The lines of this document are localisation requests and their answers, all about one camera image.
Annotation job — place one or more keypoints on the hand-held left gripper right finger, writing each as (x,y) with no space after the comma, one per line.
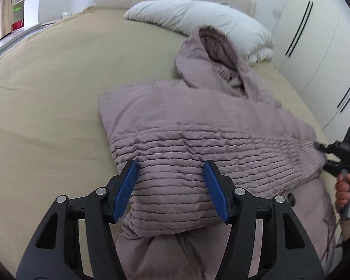
(215,192)

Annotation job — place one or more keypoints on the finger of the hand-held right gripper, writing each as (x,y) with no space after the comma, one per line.
(323,148)
(332,167)

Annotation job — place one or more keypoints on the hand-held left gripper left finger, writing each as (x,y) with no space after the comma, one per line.
(126,190)

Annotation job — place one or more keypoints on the mauve hooded puffer jacket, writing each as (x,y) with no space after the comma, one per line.
(210,157)

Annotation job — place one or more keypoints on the person's right hand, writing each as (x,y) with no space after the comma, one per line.
(344,191)

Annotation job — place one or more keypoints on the white wardrobe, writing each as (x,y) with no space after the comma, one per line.
(318,43)

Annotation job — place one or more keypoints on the beige bed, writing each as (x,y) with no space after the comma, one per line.
(55,99)

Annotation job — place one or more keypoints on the white pillow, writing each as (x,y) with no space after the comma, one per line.
(204,20)

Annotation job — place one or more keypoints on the white shelf unit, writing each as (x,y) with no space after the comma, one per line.
(17,11)

